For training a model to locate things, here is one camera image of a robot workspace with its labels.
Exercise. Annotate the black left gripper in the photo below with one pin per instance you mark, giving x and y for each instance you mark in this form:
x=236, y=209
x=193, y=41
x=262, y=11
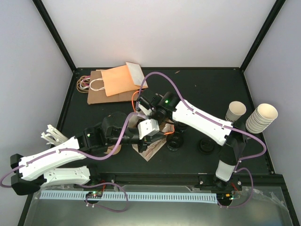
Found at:
x=149, y=139

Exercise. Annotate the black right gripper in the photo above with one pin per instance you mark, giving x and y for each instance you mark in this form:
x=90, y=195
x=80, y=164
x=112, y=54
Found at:
x=162, y=121

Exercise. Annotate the printed white paper bag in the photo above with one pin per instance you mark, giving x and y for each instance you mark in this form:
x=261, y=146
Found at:
x=165, y=128

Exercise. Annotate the brown pulp cup carrier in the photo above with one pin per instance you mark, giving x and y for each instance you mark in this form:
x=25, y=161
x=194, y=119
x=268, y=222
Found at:
x=111, y=148

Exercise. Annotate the black paper coffee cup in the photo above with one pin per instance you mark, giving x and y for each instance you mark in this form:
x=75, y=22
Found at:
x=180, y=127

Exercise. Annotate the black plastic cup lid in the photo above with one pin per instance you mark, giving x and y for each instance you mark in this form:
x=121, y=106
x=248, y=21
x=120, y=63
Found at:
x=206, y=146

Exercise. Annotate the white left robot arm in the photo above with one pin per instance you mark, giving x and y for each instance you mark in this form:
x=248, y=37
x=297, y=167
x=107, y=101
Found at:
x=29, y=174

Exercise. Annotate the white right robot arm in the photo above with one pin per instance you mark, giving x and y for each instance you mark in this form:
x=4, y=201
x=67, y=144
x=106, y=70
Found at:
x=222, y=132

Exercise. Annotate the single paper coffee cup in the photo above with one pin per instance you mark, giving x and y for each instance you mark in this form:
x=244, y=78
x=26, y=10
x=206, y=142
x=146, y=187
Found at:
x=235, y=110

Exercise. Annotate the orange kraft paper bag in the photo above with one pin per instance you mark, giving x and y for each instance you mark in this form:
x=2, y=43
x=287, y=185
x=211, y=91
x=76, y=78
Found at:
x=121, y=79

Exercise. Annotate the brown kraft paper bag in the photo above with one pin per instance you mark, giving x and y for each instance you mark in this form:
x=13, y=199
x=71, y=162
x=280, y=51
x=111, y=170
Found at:
x=93, y=86

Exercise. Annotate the stack of paper cups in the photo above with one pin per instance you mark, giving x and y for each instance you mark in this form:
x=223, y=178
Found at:
x=261, y=118

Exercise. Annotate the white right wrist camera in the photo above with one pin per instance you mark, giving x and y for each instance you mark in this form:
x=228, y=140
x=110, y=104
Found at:
x=143, y=110

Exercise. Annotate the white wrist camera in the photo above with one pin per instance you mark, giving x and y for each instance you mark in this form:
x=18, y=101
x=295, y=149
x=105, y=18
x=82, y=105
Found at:
x=148, y=127
x=143, y=110

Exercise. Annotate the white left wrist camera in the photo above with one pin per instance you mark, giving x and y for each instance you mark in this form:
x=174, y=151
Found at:
x=148, y=127

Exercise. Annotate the white slotted cable rail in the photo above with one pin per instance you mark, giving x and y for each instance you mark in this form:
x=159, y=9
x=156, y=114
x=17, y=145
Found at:
x=129, y=196

